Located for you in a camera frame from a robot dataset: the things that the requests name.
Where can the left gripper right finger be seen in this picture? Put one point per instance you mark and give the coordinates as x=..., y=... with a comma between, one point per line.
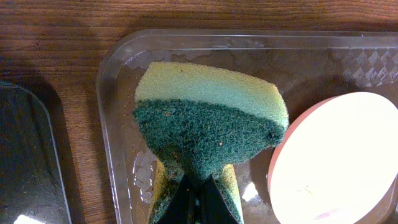
x=214, y=209

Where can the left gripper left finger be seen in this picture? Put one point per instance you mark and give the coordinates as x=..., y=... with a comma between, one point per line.
x=181, y=209

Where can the green yellow sponge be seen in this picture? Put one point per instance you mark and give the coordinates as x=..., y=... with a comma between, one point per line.
x=200, y=121

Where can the white plate top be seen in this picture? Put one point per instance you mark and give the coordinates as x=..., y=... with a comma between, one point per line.
x=337, y=161

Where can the black tray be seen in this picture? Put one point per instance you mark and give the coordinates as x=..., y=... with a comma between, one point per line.
x=32, y=189

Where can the brown serving tray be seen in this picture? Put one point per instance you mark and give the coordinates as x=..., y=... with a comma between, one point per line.
x=307, y=67

